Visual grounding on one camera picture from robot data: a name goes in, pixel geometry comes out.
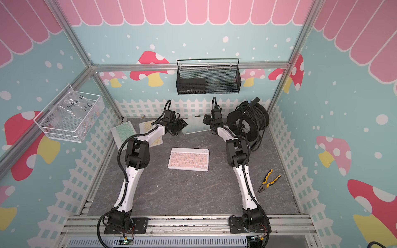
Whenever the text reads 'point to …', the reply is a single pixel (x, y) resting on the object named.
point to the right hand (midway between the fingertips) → (208, 116)
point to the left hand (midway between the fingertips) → (185, 127)
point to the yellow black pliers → (265, 185)
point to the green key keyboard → (121, 132)
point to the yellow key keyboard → (145, 127)
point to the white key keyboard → (195, 125)
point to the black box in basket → (192, 86)
